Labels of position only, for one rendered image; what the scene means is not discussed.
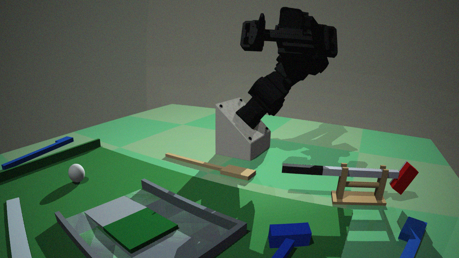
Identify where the light grey flat bar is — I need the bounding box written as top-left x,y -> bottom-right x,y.
6,197 -> 32,258

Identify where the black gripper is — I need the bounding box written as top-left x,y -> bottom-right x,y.
240,13 -> 338,65

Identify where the white golf ball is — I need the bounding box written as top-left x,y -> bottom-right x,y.
68,164 -> 85,182

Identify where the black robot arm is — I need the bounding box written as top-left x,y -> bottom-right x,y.
236,7 -> 329,129

